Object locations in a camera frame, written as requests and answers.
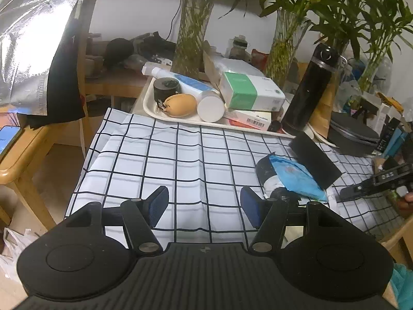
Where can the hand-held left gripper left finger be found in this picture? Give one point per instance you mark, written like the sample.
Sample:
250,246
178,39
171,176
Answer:
159,205

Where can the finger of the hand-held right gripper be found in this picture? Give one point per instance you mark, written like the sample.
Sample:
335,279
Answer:
353,193

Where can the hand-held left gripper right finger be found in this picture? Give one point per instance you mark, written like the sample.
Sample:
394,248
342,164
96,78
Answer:
250,208

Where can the black white cloth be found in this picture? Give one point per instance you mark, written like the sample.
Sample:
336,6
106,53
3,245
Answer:
264,171

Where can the black card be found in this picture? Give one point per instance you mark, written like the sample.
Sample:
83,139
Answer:
316,161

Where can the person's right hand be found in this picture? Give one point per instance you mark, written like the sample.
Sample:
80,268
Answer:
406,203

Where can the black blue carton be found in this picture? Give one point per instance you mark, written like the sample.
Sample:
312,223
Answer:
392,142

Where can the black white checked tablecloth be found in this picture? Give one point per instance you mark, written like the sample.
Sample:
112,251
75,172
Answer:
193,168

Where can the grey hard case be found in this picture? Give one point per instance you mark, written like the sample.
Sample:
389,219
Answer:
351,135

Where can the blue plastic bag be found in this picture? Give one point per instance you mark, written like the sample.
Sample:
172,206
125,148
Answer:
298,177

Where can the white tall carton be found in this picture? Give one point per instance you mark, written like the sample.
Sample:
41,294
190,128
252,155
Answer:
385,114

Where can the white red flat box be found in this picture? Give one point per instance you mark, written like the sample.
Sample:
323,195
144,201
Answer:
250,118

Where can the beige egg-shaped sponge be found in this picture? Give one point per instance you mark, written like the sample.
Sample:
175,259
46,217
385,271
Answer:
180,106

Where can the white oval tray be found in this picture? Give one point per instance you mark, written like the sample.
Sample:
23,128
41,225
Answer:
151,103

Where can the teal cloth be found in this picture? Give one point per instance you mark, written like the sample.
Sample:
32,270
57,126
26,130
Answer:
405,284

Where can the black thermos bottle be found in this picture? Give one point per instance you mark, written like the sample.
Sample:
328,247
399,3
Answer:
306,97

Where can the slim glass vase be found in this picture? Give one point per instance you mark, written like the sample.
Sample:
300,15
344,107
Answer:
371,69

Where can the black cylindrical jar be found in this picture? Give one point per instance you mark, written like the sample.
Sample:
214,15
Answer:
166,88

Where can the green white tissue pack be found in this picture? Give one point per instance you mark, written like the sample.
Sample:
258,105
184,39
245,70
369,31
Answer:
248,90

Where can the white blue tube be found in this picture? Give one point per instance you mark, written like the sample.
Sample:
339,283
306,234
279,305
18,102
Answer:
187,82

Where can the wooden side table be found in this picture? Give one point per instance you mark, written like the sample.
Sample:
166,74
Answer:
29,156

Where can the white plastic pack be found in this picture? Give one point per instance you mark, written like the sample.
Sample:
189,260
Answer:
238,64

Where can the black hanging cloth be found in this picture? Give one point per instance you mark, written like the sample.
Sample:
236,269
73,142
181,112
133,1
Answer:
61,97

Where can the white plastic bag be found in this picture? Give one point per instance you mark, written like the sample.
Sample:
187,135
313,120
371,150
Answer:
13,248

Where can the short glass vase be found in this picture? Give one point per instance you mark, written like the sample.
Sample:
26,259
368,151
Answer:
284,51

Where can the black round hat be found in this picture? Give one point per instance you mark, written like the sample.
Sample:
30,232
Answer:
119,50

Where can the ribbed glass vase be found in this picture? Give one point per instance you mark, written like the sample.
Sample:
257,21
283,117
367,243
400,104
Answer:
190,45

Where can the smartphone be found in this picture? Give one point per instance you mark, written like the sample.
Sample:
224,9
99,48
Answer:
8,140

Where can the silver foil sheet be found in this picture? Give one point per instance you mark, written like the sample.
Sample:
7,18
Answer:
32,38

